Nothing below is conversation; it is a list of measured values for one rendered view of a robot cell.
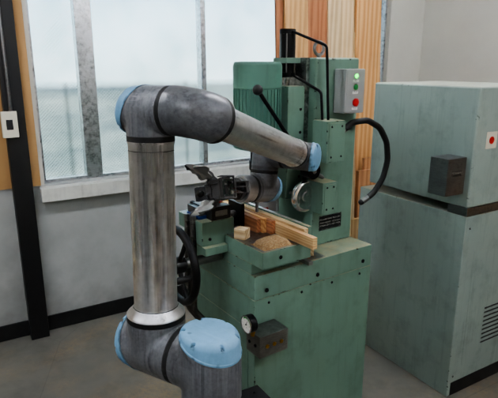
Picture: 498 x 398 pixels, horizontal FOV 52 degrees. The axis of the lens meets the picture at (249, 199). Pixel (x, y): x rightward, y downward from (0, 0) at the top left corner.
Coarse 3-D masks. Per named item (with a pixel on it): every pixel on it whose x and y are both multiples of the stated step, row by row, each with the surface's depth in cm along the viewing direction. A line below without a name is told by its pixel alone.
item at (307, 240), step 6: (276, 222) 186; (276, 228) 185; (282, 228) 182; (288, 228) 179; (294, 228) 179; (282, 234) 182; (288, 234) 179; (294, 234) 176; (300, 234) 173; (306, 234) 173; (294, 240) 177; (300, 240) 174; (306, 240) 172; (312, 240) 169; (306, 246) 172; (312, 246) 169
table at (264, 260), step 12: (180, 216) 213; (228, 240) 183; (240, 240) 179; (252, 240) 179; (204, 252) 180; (216, 252) 182; (240, 252) 178; (252, 252) 171; (264, 252) 167; (276, 252) 170; (288, 252) 173; (300, 252) 176; (252, 264) 173; (264, 264) 168; (276, 264) 171
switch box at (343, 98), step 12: (336, 72) 187; (348, 72) 184; (360, 72) 187; (336, 84) 188; (348, 84) 185; (360, 84) 189; (336, 96) 189; (348, 96) 186; (360, 96) 190; (336, 108) 190; (348, 108) 187; (360, 108) 191
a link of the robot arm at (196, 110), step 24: (168, 96) 112; (192, 96) 112; (216, 96) 115; (168, 120) 112; (192, 120) 112; (216, 120) 114; (240, 120) 123; (240, 144) 128; (264, 144) 135; (288, 144) 145; (312, 144) 159; (288, 168) 165; (312, 168) 159
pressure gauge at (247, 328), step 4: (244, 316) 169; (248, 316) 169; (252, 316) 169; (240, 320) 172; (244, 320) 170; (248, 320) 167; (252, 320) 168; (256, 320) 169; (244, 324) 170; (248, 324) 168; (252, 324) 167; (256, 324) 168; (244, 328) 171; (248, 328) 169; (252, 328) 167; (256, 328) 168; (248, 332) 169; (252, 332) 171
